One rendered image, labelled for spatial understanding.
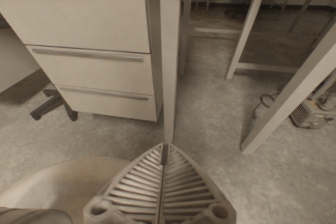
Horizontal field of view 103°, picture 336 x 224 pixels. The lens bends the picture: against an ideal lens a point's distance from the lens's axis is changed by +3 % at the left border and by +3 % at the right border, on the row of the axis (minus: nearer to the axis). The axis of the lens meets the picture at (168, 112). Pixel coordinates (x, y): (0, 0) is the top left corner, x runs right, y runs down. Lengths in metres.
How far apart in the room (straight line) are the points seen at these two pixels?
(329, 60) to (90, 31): 0.71
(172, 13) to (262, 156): 0.87
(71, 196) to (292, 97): 0.78
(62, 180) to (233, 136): 0.88
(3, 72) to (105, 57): 0.95
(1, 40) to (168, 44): 1.19
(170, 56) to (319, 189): 0.97
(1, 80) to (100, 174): 1.11
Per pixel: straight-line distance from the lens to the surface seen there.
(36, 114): 1.33
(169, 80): 0.52
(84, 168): 0.49
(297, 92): 0.63
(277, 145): 1.10
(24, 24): 0.73
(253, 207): 0.86
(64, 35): 0.64
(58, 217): 0.23
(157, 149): 0.17
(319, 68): 0.60
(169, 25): 0.45
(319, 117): 1.24
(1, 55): 1.44
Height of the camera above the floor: 0.75
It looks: 47 degrees down
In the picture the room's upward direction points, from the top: straight up
